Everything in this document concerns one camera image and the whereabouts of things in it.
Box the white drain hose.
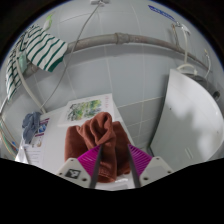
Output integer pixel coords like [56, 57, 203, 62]
[175, 23, 199, 76]

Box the small booklet with green picture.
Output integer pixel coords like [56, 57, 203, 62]
[58, 93, 116, 128]

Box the grey wall pipe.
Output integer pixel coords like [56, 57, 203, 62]
[21, 32, 214, 79]

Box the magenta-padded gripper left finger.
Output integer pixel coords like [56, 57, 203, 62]
[55, 144, 103, 189]

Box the crumpled blue cloth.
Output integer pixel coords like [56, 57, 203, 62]
[21, 111, 43, 145]

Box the printed instruction sheet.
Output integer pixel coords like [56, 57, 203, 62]
[21, 117, 51, 168]

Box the blue wall sign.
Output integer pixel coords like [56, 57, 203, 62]
[147, 4, 178, 24]

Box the white pole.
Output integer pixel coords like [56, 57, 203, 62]
[14, 56, 48, 114]

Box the green hose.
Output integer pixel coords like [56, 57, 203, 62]
[0, 113, 19, 158]

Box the white washing machine open lid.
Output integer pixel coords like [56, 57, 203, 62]
[148, 68, 224, 173]

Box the green striped white garment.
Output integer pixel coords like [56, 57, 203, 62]
[4, 24, 69, 101]

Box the white power cable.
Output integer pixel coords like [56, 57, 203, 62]
[41, 3, 101, 109]

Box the white wall socket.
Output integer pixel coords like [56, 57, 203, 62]
[89, 0, 107, 6]

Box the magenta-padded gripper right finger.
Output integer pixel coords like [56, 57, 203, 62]
[125, 143, 174, 188]

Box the brown towel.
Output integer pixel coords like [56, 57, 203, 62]
[64, 111, 133, 184]

